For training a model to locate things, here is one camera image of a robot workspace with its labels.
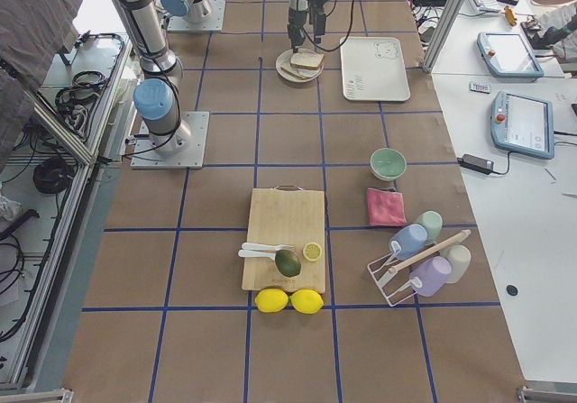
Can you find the black power adapter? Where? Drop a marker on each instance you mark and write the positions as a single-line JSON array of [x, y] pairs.
[[475, 163]]

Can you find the cream cup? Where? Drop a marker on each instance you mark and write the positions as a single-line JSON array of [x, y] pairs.
[[459, 256]]

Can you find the white wire cup rack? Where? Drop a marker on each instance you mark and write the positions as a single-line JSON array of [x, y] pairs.
[[378, 271]]

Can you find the right whole lemon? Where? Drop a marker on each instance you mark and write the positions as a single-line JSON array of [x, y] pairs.
[[306, 301]]

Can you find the white round plate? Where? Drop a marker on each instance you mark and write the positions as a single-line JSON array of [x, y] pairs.
[[285, 56]]

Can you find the green cup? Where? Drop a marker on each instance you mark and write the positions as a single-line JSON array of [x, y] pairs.
[[433, 224]]

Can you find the left whole lemon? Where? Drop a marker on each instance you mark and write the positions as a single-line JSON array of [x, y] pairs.
[[271, 300]]

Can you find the avocado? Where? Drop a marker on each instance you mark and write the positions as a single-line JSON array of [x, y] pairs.
[[287, 263]]

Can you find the teach pendant far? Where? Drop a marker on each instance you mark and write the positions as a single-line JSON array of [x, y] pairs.
[[508, 55]]

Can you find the teach pendant near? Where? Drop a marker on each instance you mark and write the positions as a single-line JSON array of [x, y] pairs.
[[523, 124]]

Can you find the green bowl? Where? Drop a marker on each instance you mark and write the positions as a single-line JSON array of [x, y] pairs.
[[387, 164]]

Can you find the purple cup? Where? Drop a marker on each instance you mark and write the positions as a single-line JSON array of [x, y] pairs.
[[430, 276]]

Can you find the wooden cutting board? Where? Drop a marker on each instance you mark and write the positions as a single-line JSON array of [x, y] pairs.
[[281, 216]]

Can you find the bread slice on plate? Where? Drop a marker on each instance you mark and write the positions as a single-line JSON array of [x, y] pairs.
[[290, 72]]

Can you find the bread slice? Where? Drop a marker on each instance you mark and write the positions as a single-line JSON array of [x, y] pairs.
[[306, 60], [290, 72]]

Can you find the aluminium frame post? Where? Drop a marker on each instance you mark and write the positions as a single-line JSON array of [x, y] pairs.
[[440, 35]]

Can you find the pink cloth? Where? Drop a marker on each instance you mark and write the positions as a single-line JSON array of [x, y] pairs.
[[385, 208]]

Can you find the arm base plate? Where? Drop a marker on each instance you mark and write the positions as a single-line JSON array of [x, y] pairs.
[[186, 149], [214, 23]]

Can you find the blue cup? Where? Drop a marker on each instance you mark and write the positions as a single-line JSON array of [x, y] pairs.
[[407, 242]]

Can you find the whole lemon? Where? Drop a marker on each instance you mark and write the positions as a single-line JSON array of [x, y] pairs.
[[271, 300], [306, 301]]

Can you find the cream bear tray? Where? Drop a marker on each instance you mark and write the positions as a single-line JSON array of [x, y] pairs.
[[373, 69]]

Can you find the white plastic knife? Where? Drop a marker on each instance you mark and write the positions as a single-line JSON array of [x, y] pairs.
[[256, 254]]

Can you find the lemon half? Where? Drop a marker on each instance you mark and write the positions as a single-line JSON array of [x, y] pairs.
[[312, 251]]

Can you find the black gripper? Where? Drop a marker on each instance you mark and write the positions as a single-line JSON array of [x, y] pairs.
[[297, 17]]

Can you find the teach pendant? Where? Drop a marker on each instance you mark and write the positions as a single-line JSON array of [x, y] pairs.
[[508, 55], [523, 124]]

